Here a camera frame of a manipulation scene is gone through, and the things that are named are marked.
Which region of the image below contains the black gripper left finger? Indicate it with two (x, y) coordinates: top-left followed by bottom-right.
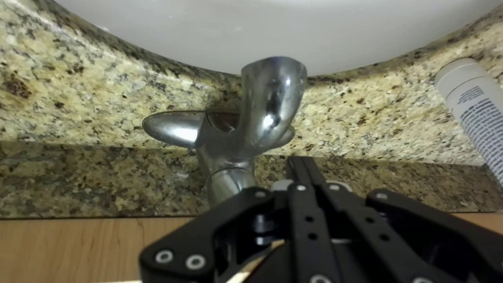
(138, 156), (342, 283)

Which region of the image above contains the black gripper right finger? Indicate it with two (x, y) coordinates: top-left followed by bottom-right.
(303, 156), (503, 283)

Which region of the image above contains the chrome faucet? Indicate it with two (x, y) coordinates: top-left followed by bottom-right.
(140, 55), (309, 209)

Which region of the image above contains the tall white tube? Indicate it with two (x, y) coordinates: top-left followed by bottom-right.
(432, 57), (503, 187)

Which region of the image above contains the white oval sink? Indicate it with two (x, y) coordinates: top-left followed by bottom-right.
(53, 0), (503, 77)

